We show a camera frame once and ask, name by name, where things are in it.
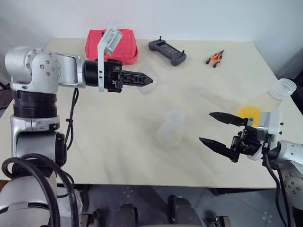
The clear bottle with orange liquid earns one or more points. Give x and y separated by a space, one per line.
278 93

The dark brown object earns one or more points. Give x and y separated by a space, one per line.
5 94

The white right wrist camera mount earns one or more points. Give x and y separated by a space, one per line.
272 125

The red fabric pouch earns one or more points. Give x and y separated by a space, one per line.
118 48

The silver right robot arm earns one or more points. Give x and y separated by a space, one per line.
291 153

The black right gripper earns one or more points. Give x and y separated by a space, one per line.
248 139

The dark rounded shape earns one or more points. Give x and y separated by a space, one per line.
183 210

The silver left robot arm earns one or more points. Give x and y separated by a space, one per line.
42 68

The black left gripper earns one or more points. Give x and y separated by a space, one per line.
109 75

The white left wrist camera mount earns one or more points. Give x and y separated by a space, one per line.
111 39

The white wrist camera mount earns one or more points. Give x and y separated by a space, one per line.
111 39
272 125

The grey handheld remote controller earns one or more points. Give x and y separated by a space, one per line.
166 52

